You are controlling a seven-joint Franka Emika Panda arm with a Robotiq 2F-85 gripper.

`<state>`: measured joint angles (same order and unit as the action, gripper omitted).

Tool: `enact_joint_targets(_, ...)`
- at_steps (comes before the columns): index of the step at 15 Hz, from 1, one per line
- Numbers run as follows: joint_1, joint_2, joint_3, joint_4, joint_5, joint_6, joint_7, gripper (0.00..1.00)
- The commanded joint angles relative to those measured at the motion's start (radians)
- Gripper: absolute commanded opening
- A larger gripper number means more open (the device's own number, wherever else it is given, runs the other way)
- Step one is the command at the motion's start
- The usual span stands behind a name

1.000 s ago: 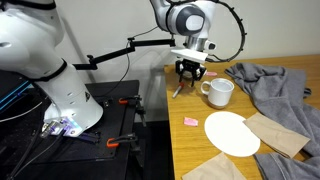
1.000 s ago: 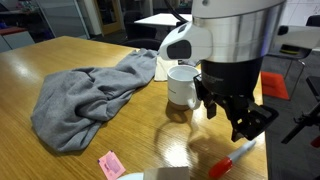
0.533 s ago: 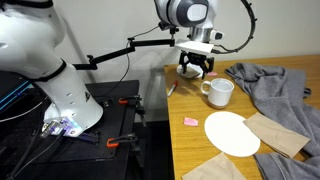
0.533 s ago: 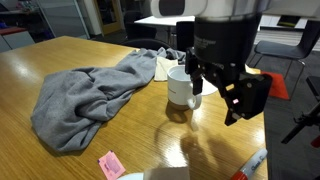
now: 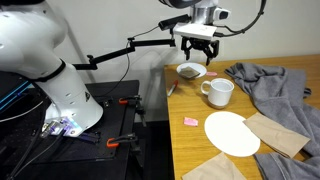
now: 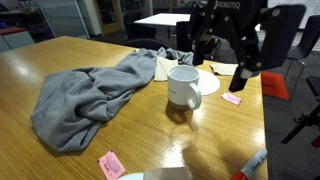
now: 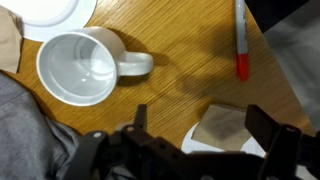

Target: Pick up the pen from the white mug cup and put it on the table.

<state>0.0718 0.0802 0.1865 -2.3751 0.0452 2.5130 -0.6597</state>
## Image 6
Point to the small white plate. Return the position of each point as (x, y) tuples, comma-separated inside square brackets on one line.
[(133, 177)]

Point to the white mug cup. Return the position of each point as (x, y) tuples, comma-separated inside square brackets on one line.
[(180, 88)]

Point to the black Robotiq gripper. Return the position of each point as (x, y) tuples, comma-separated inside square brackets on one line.
[(240, 11)]

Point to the marker pen with red cap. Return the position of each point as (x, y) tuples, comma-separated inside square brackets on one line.
[(253, 165)]

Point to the dark blue chair metal legs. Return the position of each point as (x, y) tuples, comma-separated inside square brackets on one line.
[(311, 36)]

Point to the large white plate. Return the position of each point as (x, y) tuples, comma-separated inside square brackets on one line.
[(210, 83)]

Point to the black chair with square backrest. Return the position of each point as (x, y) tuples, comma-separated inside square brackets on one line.
[(184, 36)]

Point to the white meeting table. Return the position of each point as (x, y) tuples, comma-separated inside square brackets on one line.
[(163, 20)]

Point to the white paper sheet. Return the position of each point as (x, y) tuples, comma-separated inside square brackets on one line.
[(223, 69)]

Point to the grey hoodie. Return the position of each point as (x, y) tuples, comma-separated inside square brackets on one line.
[(83, 96)]

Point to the pink sugar packet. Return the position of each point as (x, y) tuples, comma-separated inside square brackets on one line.
[(231, 98), (111, 166)]

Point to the brown napkin on small plate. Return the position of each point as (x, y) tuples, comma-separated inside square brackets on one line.
[(166, 174)]

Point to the grey cabinet with red top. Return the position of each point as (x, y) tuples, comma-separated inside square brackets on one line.
[(16, 40)]

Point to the black chair with curved backrest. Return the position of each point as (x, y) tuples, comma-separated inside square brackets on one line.
[(146, 44)]

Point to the black camera stand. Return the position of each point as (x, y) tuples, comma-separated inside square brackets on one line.
[(300, 123)]

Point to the brown paper napkin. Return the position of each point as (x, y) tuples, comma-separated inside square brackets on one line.
[(163, 68)]

